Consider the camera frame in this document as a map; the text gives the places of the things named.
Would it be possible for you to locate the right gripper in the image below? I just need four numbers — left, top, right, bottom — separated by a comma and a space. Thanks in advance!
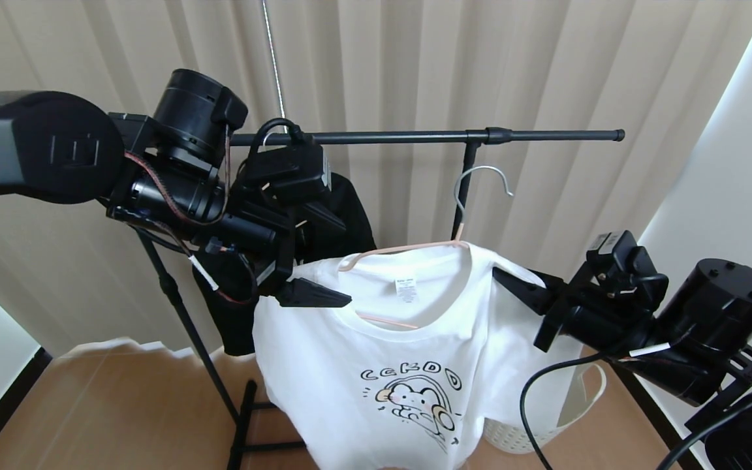
533, 260, 657, 357

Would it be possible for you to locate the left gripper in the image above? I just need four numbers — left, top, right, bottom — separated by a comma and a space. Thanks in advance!
129, 171, 353, 309

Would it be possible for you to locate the pink clothes hanger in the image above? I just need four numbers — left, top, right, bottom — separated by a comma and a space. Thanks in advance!
337, 165, 515, 330

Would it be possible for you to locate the black garment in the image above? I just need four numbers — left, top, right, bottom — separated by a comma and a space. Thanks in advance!
192, 171, 377, 357

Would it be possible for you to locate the white garment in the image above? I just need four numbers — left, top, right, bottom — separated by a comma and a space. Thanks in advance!
251, 242, 587, 470

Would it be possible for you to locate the white laundry basket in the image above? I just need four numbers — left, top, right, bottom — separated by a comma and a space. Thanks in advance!
480, 362, 608, 455

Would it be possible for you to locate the black clothes rack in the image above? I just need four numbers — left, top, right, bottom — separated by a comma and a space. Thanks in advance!
131, 127, 626, 470

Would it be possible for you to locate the beige curtain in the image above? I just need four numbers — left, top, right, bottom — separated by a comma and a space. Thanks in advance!
0, 0, 752, 356

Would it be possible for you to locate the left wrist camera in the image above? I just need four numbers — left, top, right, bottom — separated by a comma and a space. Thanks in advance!
232, 142, 332, 216

